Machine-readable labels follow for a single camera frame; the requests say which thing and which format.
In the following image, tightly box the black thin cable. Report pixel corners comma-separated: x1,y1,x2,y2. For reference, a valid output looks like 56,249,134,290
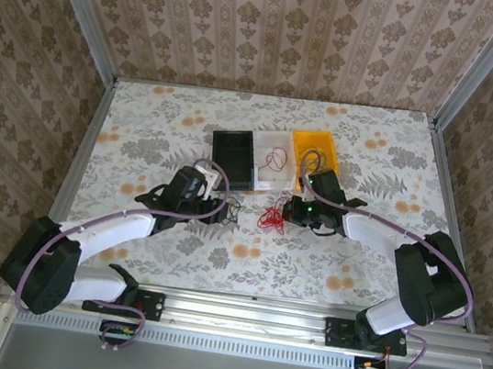
220,196,246,227

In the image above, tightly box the red thin cable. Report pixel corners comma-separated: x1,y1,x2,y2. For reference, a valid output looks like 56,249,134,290
255,193,293,237
260,144,292,176

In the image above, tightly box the black plastic bin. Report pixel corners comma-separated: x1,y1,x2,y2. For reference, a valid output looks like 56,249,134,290
205,125,264,194

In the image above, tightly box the white translucent plastic bin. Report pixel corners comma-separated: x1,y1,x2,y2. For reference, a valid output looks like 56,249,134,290
247,129,307,196

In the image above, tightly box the floral print tablecloth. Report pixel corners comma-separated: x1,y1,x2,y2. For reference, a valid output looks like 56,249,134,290
50,61,493,333

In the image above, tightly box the yellow plastic bin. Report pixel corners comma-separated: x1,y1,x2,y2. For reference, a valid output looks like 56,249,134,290
286,126,346,186

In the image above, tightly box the left small circuit board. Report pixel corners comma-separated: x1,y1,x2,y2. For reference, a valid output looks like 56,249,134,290
97,318,144,349

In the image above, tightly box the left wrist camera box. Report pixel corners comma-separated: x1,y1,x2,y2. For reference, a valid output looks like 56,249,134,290
168,159,223,204

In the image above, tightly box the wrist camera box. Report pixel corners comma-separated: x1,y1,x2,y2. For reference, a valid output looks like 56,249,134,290
168,159,223,204
303,165,351,206

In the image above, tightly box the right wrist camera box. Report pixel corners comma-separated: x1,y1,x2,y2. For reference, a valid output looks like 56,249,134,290
303,165,351,206

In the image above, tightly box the dark brown thin cable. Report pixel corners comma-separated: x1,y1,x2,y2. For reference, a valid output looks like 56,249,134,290
299,144,335,173

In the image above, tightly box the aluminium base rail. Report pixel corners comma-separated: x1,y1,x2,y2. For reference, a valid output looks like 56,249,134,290
69,274,493,369

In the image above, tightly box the black left mount plate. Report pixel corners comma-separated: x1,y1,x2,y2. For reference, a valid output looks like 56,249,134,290
81,279,167,324

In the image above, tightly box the black mount plate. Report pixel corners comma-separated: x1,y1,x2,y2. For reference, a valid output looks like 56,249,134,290
81,279,167,324
321,316,411,359

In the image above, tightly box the aluminium table side rail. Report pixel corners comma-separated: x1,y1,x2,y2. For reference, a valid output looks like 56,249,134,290
44,69,119,241
396,114,493,334

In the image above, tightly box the black right mount plate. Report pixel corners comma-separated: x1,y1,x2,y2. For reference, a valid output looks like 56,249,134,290
321,316,411,359

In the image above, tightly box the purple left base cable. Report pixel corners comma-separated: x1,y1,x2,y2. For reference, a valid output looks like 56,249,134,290
98,302,148,358

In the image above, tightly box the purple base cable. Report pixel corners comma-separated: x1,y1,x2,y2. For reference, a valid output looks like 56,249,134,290
98,302,148,358
362,325,431,369

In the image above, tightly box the slotted grey cable duct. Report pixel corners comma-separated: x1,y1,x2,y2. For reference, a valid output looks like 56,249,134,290
14,304,453,369

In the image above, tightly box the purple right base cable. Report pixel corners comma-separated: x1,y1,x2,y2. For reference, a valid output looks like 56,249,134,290
362,325,431,369

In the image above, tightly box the aluminium frame post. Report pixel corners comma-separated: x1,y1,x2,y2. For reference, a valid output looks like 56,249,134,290
21,0,132,83
430,0,493,138

